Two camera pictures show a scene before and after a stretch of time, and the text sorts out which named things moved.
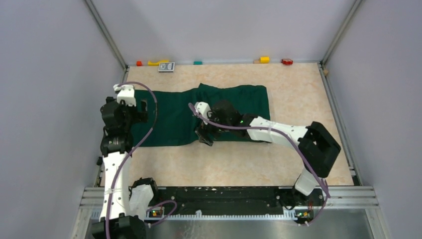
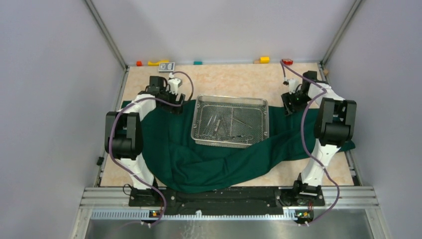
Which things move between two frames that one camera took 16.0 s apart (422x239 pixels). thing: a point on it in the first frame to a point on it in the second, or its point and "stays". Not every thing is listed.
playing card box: [166, 66] stays
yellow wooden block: [264, 59] stays
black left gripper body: [132, 115] to [170, 97]
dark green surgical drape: [175, 123] to [174, 163]
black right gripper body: [212, 129] to [296, 99]
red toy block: [287, 61] stays
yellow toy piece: [156, 63] stays
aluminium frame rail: [339, 197] stays
